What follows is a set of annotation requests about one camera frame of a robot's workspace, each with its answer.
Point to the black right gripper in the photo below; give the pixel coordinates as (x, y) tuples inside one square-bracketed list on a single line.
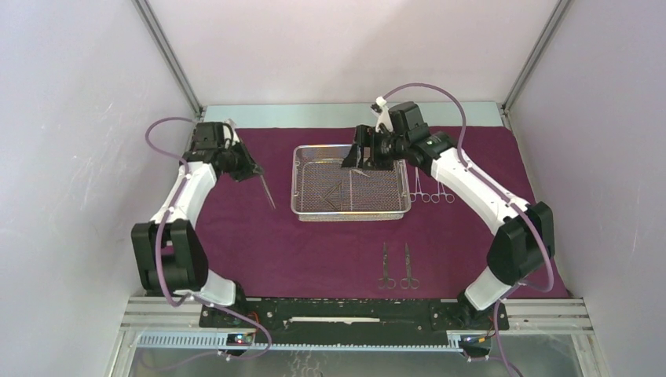
[(369, 137)]

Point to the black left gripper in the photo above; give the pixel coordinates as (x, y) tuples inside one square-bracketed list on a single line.
[(249, 168)]

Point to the steel instrument tray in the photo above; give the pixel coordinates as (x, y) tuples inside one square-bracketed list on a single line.
[(315, 168)]

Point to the steel tweezers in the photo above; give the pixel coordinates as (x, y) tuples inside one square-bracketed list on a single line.
[(333, 197), (358, 172)]

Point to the steel forceps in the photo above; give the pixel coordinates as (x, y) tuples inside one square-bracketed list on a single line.
[(417, 192), (386, 282), (408, 281)]

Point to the maroon surgical wrap cloth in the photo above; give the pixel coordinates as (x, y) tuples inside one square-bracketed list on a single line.
[(273, 254)]

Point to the steel surgical scissors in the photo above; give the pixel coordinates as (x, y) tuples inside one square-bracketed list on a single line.
[(441, 195)]

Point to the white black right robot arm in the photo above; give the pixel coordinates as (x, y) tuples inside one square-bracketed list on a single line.
[(523, 233)]

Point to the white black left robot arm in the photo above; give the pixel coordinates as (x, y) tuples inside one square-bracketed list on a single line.
[(170, 257)]

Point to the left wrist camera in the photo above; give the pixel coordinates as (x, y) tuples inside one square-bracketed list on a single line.
[(215, 136)]

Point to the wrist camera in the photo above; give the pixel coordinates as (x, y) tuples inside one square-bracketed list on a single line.
[(404, 121), (215, 136)]

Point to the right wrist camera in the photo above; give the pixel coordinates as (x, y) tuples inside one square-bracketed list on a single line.
[(404, 121)]

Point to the left corner aluminium post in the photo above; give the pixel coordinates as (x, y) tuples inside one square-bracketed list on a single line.
[(166, 50)]

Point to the corner aluminium post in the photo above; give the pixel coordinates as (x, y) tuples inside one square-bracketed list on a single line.
[(166, 50), (549, 30)]

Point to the aluminium frame rail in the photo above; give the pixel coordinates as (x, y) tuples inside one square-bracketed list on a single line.
[(525, 316)]

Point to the grey cable duct strip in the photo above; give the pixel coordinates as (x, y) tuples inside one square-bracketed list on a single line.
[(225, 341)]

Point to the right corner aluminium post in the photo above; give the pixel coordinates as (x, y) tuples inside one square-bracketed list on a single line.
[(549, 30)]

